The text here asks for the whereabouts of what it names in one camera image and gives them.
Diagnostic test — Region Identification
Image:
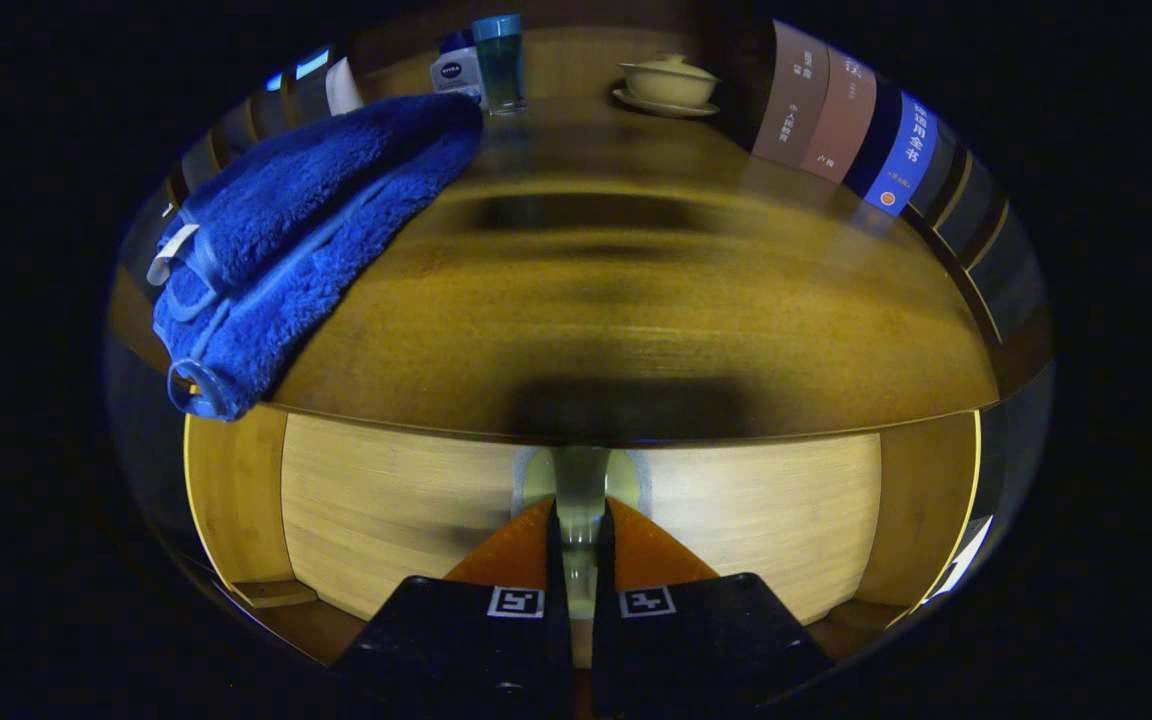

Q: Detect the white upright card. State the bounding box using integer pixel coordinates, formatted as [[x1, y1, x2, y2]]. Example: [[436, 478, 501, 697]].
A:
[[324, 57, 365, 116]]

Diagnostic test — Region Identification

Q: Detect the wooden cabinet with slatted sides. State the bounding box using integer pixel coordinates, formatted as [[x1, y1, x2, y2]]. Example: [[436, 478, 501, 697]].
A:
[[106, 0, 1055, 401]]

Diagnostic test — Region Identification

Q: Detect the beige lidded teacup with saucer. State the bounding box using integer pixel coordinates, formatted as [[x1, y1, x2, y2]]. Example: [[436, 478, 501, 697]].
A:
[[613, 52, 722, 119]]

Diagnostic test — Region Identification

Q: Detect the dark brown book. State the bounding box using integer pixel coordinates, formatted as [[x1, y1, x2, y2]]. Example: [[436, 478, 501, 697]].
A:
[[751, 20, 830, 169]]

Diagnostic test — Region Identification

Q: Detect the wooden drawer with black knob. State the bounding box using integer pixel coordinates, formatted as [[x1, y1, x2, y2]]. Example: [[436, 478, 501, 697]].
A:
[[183, 405, 982, 666]]

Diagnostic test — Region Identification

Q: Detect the wooden countertop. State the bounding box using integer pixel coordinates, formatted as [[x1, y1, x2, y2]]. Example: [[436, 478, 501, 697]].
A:
[[106, 95, 1002, 446]]

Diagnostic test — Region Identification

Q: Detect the white lotion bottle blue cap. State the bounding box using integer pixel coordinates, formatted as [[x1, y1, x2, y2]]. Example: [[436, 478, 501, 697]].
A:
[[429, 30, 487, 106]]

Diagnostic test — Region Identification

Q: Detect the white slotted panel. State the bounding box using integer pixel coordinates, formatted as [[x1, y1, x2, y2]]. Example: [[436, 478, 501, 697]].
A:
[[926, 515, 994, 604]]

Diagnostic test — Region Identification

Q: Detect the blue book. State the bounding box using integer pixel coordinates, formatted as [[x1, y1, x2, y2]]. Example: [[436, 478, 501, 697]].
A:
[[844, 80, 940, 218]]

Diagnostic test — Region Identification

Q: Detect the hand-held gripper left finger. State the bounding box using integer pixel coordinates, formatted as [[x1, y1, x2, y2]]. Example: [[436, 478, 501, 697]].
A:
[[331, 497, 577, 720]]

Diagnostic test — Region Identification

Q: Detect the reddish brown book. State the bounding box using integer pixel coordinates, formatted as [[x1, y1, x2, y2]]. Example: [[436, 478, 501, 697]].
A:
[[801, 48, 879, 186]]

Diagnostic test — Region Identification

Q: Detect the blue folded towel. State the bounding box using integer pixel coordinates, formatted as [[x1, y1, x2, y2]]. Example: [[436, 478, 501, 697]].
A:
[[146, 93, 485, 423]]

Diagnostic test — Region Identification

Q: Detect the teal glass bottle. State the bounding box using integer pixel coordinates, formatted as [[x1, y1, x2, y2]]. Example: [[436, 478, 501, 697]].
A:
[[471, 13, 527, 116]]

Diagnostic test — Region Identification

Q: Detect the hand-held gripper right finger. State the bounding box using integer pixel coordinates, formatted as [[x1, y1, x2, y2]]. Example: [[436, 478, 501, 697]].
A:
[[591, 497, 837, 719]]

